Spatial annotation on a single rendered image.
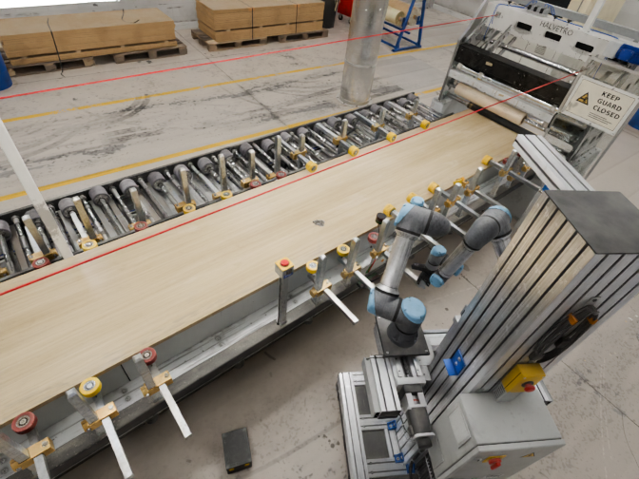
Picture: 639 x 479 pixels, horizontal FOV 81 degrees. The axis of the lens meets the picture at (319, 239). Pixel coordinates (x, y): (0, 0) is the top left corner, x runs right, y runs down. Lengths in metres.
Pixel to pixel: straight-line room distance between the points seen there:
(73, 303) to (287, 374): 1.45
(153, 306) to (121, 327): 0.18
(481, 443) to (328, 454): 1.32
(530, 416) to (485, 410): 0.17
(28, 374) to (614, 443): 3.55
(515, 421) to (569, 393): 1.90
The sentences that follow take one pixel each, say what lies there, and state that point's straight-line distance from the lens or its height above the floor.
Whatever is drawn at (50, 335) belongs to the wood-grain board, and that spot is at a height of 0.90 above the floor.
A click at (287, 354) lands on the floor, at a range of 2.96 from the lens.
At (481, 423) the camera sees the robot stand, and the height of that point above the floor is 1.23.
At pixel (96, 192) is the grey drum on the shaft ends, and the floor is 0.85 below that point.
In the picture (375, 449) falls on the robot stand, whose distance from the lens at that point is 2.58.
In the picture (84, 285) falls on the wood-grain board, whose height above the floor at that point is 0.90.
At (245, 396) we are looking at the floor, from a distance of 2.84.
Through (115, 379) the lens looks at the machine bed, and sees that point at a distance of 2.25.
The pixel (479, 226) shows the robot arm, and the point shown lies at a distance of 1.85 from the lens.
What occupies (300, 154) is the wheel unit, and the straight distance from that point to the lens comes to 3.10.
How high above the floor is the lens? 2.62
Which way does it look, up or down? 45 degrees down
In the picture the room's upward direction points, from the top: 8 degrees clockwise
